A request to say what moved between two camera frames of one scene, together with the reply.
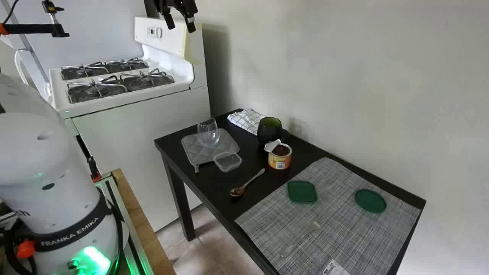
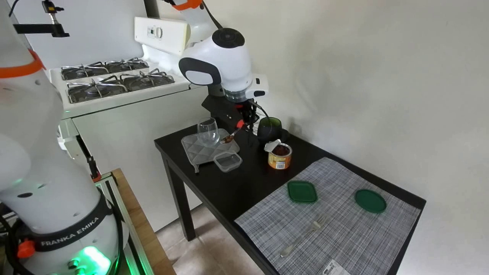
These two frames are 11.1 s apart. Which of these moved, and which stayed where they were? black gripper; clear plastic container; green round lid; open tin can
Moved: black gripper
Stayed: clear plastic container; open tin can; green round lid
